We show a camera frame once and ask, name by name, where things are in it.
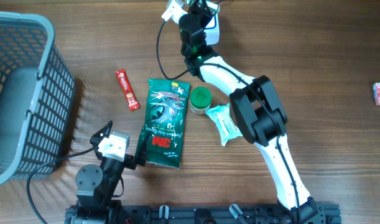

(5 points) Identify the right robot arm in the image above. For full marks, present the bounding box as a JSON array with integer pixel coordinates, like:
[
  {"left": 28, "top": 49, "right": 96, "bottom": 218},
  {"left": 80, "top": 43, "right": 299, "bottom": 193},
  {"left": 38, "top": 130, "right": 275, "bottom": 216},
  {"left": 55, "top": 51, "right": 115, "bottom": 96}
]
[{"left": 175, "top": 1, "right": 318, "bottom": 223}]

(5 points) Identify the black camera cable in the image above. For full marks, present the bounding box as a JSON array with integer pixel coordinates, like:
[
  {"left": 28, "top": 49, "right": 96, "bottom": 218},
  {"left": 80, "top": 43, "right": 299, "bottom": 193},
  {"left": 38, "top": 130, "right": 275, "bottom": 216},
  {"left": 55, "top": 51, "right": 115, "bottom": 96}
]
[
  {"left": 25, "top": 146, "right": 96, "bottom": 224},
  {"left": 155, "top": 19, "right": 302, "bottom": 218}
]

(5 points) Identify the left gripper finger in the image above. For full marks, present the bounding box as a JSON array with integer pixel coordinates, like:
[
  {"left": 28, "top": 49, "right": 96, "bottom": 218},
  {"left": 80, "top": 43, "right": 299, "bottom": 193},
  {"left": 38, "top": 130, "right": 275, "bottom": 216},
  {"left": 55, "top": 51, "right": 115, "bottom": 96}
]
[
  {"left": 136, "top": 133, "right": 149, "bottom": 158},
  {"left": 90, "top": 121, "right": 113, "bottom": 152}
]

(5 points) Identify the teal wet wipes pack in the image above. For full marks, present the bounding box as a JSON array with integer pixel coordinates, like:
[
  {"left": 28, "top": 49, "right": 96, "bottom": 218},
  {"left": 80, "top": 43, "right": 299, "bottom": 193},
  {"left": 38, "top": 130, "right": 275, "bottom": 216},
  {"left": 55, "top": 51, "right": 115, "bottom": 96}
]
[{"left": 206, "top": 103, "right": 243, "bottom": 146}]

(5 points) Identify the red coffee stick sachet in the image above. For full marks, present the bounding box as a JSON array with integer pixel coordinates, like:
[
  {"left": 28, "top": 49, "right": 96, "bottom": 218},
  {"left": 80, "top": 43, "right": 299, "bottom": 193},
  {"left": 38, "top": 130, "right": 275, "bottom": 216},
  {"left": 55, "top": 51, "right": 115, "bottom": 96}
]
[{"left": 115, "top": 69, "right": 141, "bottom": 111}]

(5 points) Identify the green 3M glove package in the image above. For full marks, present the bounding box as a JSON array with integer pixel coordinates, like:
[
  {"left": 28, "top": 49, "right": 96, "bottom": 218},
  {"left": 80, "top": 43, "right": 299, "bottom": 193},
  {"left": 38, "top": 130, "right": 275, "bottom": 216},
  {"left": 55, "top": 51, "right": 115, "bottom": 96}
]
[{"left": 138, "top": 78, "right": 190, "bottom": 169}]

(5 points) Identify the black left camera cable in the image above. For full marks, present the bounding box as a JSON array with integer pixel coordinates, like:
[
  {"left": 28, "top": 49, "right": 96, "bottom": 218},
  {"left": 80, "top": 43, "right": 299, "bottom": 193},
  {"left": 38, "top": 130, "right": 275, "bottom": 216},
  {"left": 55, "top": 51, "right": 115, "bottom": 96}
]
[{"left": 25, "top": 146, "right": 96, "bottom": 224}]

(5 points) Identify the white barcode scanner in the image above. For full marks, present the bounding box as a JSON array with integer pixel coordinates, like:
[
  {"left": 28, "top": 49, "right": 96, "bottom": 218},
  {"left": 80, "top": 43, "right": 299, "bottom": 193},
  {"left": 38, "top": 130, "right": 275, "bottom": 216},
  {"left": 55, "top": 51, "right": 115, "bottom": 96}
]
[{"left": 204, "top": 1, "right": 220, "bottom": 45}]

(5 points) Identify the grey plastic mesh basket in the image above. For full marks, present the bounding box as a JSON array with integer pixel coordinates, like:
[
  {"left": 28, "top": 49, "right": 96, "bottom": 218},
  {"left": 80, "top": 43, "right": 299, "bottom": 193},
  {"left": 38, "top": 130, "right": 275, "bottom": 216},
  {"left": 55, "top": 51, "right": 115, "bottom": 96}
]
[{"left": 0, "top": 11, "right": 76, "bottom": 185}]

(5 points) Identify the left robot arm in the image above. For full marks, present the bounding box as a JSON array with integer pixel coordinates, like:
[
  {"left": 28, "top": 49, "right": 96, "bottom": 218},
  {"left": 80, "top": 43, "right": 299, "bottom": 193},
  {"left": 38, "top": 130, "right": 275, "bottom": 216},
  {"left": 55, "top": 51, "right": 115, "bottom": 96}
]
[{"left": 65, "top": 121, "right": 137, "bottom": 223}]

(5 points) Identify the green lid jar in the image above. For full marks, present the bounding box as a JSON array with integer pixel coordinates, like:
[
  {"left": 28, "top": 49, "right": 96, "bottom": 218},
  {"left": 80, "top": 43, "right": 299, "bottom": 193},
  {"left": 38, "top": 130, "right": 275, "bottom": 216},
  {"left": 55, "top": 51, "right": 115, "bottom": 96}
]
[{"left": 190, "top": 86, "right": 212, "bottom": 115}]

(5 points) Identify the black right camera cable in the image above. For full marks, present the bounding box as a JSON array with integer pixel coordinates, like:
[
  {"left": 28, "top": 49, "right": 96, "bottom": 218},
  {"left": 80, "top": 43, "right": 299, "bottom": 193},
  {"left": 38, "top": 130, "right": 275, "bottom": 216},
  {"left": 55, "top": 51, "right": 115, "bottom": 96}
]
[{"left": 155, "top": 19, "right": 302, "bottom": 218}]

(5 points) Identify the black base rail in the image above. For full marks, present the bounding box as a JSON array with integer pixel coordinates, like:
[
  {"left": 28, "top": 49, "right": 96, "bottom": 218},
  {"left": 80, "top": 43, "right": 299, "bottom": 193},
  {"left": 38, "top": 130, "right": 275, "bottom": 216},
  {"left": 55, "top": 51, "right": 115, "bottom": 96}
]
[{"left": 64, "top": 203, "right": 342, "bottom": 224}]

